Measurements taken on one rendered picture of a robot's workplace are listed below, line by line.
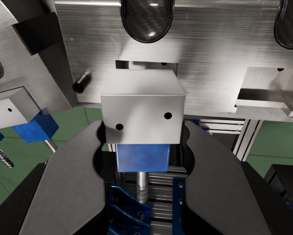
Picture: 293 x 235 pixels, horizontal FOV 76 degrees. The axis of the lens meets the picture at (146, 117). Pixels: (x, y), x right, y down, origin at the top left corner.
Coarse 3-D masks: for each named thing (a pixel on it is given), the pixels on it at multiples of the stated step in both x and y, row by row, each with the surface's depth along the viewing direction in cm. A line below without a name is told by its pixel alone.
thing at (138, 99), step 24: (120, 72) 14; (144, 72) 15; (168, 72) 15; (120, 96) 11; (144, 96) 11; (168, 96) 11; (120, 120) 12; (144, 120) 12; (168, 120) 12; (120, 144) 14; (144, 144) 14; (168, 144) 14; (120, 168) 15; (144, 168) 15; (144, 192) 18
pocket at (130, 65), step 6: (120, 60) 18; (120, 66) 18; (126, 66) 19; (132, 66) 19; (138, 66) 19; (144, 66) 19; (150, 66) 19; (156, 66) 19; (162, 66) 19; (168, 66) 18; (174, 66) 18; (174, 72) 19
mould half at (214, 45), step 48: (96, 0) 14; (192, 0) 13; (240, 0) 13; (96, 48) 16; (144, 48) 15; (192, 48) 15; (240, 48) 14; (288, 48) 14; (96, 96) 18; (192, 96) 17
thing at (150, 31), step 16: (128, 0) 14; (144, 0) 14; (160, 0) 13; (288, 0) 13; (128, 16) 14; (144, 16) 14; (160, 16) 14; (288, 16) 13; (128, 32) 14; (144, 32) 15; (160, 32) 14; (288, 32) 14
